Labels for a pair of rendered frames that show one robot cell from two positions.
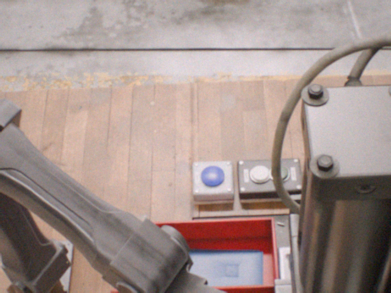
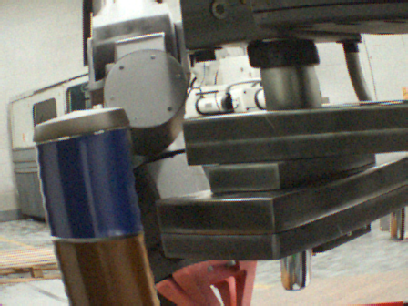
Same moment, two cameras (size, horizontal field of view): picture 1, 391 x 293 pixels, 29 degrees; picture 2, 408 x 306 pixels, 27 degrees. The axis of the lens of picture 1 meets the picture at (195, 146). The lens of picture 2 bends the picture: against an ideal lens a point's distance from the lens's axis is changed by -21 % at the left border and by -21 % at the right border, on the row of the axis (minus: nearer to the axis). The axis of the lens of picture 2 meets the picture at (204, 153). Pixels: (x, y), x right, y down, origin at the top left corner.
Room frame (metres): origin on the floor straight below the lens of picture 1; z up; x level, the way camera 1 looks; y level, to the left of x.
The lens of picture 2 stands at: (-0.11, -0.54, 1.20)
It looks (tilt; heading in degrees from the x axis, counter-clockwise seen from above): 3 degrees down; 47
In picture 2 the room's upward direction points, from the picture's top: 8 degrees counter-clockwise
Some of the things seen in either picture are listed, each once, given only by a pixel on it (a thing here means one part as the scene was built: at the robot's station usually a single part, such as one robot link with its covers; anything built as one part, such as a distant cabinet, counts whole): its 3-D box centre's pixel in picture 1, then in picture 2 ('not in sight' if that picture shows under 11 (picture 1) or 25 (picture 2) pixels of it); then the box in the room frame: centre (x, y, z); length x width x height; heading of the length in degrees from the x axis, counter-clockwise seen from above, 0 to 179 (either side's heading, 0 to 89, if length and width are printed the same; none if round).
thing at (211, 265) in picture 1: (213, 267); not in sight; (0.56, -0.01, 0.92); 0.15 x 0.07 x 0.03; 82
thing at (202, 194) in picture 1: (213, 186); not in sight; (0.72, -0.02, 0.90); 0.07 x 0.07 x 0.06; 86
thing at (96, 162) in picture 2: not in sight; (84, 184); (0.09, -0.26, 1.17); 0.04 x 0.04 x 0.03
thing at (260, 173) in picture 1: (259, 176); not in sight; (0.72, -0.10, 0.93); 0.03 x 0.03 x 0.02
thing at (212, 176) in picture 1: (212, 177); not in sight; (0.72, -0.02, 0.93); 0.04 x 0.04 x 0.02
